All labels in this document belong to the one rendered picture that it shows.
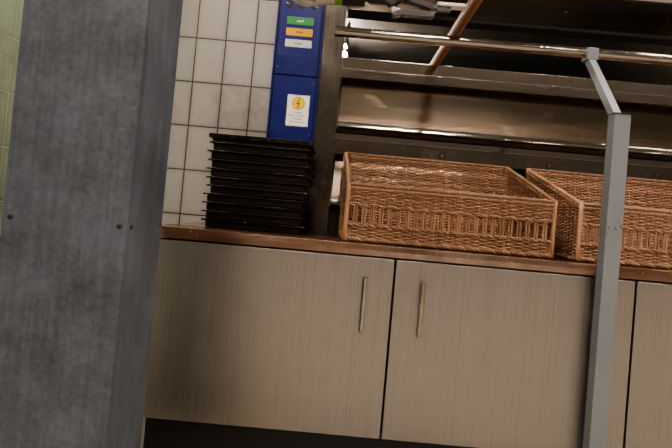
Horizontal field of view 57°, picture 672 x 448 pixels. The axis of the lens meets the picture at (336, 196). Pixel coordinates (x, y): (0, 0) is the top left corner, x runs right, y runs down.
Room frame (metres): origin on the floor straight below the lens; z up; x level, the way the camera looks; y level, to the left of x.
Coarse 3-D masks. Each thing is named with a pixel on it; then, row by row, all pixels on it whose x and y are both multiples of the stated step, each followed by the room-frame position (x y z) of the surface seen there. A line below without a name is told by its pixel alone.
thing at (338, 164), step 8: (336, 160) 2.14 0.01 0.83; (336, 168) 2.13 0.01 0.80; (336, 176) 2.12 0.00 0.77; (384, 176) 2.12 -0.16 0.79; (440, 176) 2.13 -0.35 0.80; (496, 176) 2.13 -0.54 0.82; (336, 184) 2.11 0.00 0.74; (576, 184) 2.13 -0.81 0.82; (592, 184) 2.13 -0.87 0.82; (336, 192) 2.10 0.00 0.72; (576, 192) 2.12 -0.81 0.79; (336, 200) 2.07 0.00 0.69; (336, 208) 2.10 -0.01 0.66; (352, 208) 2.08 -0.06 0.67; (368, 208) 2.07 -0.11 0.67
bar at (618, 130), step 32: (352, 32) 1.74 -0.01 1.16; (384, 32) 1.73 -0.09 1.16; (608, 96) 1.59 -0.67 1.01; (608, 128) 1.54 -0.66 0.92; (608, 160) 1.52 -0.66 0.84; (608, 192) 1.51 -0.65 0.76; (608, 224) 1.51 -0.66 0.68; (608, 256) 1.50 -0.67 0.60; (608, 288) 1.50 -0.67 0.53; (608, 320) 1.50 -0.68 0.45; (608, 352) 1.50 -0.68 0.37; (608, 384) 1.50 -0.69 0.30
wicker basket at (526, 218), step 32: (352, 160) 2.06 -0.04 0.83; (384, 160) 2.07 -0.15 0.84; (416, 160) 2.07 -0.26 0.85; (352, 192) 1.61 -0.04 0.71; (384, 192) 1.61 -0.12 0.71; (416, 192) 1.61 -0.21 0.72; (448, 192) 1.61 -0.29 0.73; (480, 192) 2.05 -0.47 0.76; (512, 192) 2.00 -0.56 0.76; (544, 192) 1.70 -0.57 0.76; (352, 224) 1.61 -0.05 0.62; (384, 224) 2.01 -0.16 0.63; (416, 224) 1.61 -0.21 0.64; (448, 224) 1.61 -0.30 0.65; (480, 224) 2.03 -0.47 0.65; (512, 224) 1.62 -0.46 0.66; (544, 224) 1.62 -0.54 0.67; (544, 256) 1.61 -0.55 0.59
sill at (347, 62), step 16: (352, 64) 2.11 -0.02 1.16; (368, 64) 2.11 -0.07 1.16; (384, 64) 2.11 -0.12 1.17; (400, 64) 2.11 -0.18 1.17; (416, 64) 2.11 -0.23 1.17; (496, 80) 2.11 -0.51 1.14; (512, 80) 2.11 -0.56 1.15; (528, 80) 2.11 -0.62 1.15; (544, 80) 2.11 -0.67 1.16; (560, 80) 2.10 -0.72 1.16; (576, 80) 2.10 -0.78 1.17; (592, 80) 2.10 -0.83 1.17; (608, 80) 2.10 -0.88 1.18
